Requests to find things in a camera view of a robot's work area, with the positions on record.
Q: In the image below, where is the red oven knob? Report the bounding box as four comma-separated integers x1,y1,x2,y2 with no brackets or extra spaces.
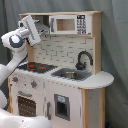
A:
31,81,37,88
12,77,18,82

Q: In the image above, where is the right red oven knob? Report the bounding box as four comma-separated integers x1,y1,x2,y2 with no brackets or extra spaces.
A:
31,81,37,88

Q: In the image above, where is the grey toy sink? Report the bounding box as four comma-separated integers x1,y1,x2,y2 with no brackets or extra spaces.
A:
52,68,92,81

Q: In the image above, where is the white cabinet door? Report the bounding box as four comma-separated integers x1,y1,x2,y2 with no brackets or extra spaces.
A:
45,82,82,128

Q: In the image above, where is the toy oven door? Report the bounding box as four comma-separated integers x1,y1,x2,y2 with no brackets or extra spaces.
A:
11,86,43,117

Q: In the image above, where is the wooden toy kitchen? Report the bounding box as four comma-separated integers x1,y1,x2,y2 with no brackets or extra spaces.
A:
9,11,114,128

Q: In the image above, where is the left red oven knob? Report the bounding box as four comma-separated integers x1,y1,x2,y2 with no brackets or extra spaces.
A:
12,77,18,82

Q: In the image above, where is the black toy stovetop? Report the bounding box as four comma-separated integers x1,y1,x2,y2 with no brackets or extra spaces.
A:
19,62,55,73

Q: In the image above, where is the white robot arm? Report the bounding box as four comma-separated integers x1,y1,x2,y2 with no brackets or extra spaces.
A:
0,15,52,128

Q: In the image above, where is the black toy faucet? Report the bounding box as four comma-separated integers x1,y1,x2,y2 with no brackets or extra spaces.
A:
76,51,93,70

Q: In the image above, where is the grey range hood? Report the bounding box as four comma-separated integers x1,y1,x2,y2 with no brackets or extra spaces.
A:
34,20,50,35

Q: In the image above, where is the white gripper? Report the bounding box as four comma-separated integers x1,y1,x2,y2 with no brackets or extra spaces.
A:
18,15,41,46

